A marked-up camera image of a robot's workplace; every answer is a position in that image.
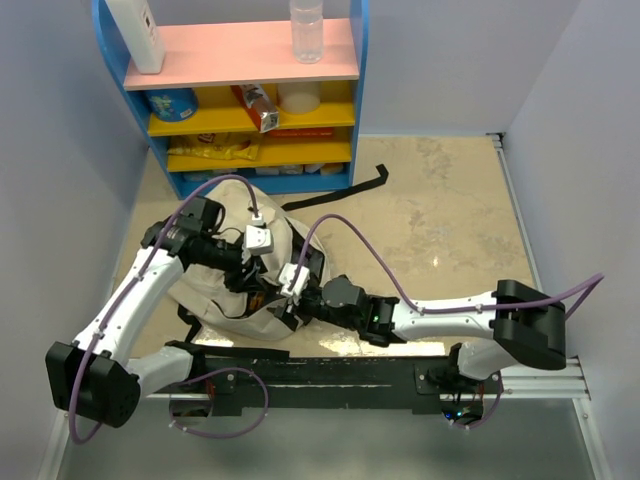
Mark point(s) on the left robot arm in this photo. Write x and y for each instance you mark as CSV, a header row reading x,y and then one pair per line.
x,y
94,376

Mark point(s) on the yellow chips bag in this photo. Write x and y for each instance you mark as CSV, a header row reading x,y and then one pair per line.
x,y
217,146

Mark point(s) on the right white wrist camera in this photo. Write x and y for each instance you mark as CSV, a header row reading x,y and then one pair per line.
x,y
293,280

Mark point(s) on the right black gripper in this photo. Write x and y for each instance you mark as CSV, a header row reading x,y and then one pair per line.
x,y
304,319

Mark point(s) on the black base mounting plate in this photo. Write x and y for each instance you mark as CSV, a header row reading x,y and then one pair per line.
x,y
251,392

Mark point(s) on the red silver snack packet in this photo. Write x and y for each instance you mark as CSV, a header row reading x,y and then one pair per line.
x,y
258,105

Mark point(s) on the blue snack cup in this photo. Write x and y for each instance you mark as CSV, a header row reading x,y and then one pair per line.
x,y
172,105

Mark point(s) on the white packets bottom shelf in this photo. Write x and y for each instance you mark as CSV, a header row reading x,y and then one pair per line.
x,y
284,170

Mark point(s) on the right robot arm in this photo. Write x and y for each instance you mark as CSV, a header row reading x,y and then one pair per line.
x,y
510,325

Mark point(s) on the blue shelf unit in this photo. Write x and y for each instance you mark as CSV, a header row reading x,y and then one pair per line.
x,y
210,58

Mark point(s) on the white rectangular bottle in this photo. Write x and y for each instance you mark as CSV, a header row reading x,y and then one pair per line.
x,y
138,28

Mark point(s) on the white cylindrical container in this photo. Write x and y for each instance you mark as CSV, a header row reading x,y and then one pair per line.
x,y
299,97

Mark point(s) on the beige canvas backpack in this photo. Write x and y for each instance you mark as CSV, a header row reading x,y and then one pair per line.
x,y
201,294

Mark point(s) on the aluminium frame rail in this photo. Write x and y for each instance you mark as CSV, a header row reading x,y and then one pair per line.
x,y
421,375

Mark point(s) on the clear plastic bottle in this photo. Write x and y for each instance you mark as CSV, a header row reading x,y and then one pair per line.
x,y
306,19

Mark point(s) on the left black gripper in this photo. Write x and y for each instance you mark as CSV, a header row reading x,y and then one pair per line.
x,y
249,280

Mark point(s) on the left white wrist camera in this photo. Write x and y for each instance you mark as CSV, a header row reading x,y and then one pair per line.
x,y
258,238

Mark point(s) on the orange green book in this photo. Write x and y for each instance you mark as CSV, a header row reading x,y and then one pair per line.
x,y
256,301

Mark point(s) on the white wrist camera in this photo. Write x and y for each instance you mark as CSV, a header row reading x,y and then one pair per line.
x,y
258,238
293,280

